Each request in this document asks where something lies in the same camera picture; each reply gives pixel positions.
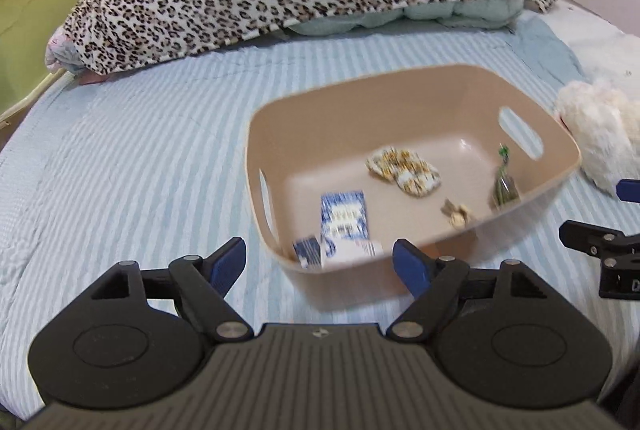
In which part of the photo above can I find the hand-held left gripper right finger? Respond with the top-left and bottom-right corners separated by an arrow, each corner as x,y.
387,239 -> 550,341

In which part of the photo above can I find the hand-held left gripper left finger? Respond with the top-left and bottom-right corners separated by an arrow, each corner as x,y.
90,237 -> 253,342

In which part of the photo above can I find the small beige candy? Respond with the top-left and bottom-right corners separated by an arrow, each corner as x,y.
441,199 -> 472,229

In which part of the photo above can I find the small blue white packet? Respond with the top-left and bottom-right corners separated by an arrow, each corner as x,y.
293,236 -> 322,268

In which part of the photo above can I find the yellow white patterned packet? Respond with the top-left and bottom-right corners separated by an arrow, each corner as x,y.
366,146 -> 443,197

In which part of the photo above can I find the green clear packet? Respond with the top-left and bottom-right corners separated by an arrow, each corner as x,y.
491,144 -> 521,211

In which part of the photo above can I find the beige plastic basket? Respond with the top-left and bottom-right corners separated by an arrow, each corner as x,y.
245,64 -> 582,310

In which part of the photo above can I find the white fluffy plush toy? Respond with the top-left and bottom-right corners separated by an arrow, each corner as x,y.
554,79 -> 640,198

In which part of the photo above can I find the blue striped bed sheet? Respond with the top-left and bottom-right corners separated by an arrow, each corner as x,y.
0,8 -> 640,416

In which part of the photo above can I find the light green quilt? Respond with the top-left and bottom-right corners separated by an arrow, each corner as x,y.
287,0 -> 526,36

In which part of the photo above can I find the floral cloth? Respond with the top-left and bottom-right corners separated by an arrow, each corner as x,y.
45,24 -> 86,74

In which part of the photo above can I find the green headboard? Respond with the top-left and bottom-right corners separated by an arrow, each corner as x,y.
0,0 -> 80,121

